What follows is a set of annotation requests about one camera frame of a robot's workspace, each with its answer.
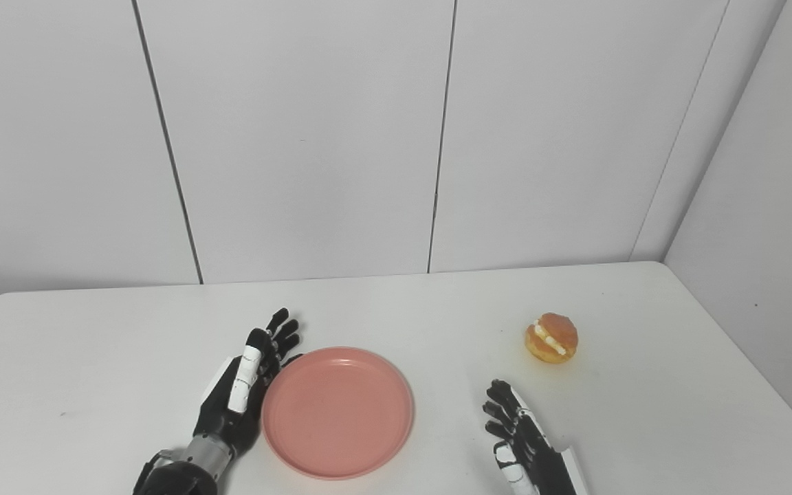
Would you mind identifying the pink round plate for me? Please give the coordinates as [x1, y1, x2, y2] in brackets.
[261, 346, 415, 481]

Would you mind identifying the cream puff pastry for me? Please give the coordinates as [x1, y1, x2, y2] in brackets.
[525, 313, 579, 364]

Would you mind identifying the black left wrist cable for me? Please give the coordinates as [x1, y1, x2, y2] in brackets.
[135, 450, 175, 485]

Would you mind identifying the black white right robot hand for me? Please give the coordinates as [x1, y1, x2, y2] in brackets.
[483, 379, 590, 495]

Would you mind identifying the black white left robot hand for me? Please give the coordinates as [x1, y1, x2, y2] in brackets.
[193, 307, 303, 459]

